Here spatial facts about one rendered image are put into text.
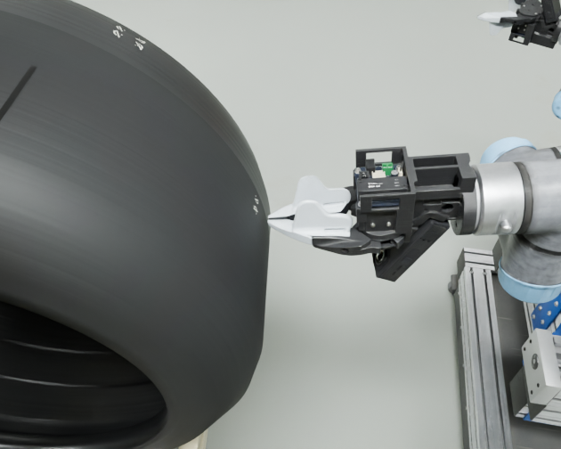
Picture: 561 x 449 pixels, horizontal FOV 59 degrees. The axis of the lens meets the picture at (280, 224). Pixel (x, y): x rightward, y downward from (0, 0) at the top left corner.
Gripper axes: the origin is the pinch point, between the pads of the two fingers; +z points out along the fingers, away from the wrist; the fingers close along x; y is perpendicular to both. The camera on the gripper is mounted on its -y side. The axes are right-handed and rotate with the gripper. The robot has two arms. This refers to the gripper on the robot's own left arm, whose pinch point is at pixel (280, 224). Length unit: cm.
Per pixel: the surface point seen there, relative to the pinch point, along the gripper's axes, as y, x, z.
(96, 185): 18.8, 12.4, 10.3
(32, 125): 22.5, 10.0, 14.1
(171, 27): -112, -290, 100
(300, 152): -122, -159, 10
